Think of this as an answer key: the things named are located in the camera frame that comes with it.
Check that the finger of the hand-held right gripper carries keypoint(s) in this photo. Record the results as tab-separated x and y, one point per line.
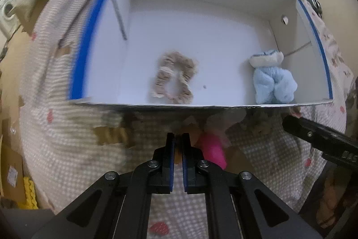
304	129

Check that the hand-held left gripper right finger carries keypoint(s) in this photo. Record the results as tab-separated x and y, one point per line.
185	166

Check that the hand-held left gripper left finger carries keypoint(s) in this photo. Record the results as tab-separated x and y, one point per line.
171	163

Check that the pink heart sponge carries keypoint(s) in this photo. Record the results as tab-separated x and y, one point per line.
212	149

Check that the light blue plush sock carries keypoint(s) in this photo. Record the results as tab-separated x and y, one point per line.
268	82

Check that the beige scrunchie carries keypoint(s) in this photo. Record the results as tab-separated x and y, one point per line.
162	79

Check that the white cardboard box blue edge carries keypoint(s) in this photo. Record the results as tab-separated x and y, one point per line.
209	31

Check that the white duvet with dog print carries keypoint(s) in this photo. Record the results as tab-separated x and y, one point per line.
335	59

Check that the checked bedsheet with dog print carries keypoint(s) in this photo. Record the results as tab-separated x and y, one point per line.
70	143

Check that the black and white patterned object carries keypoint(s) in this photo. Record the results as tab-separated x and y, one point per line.
316	3

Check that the yellow foam piece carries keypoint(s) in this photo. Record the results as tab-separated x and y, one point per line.
29	194

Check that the cardboard box with label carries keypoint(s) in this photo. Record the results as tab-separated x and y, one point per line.
11	171

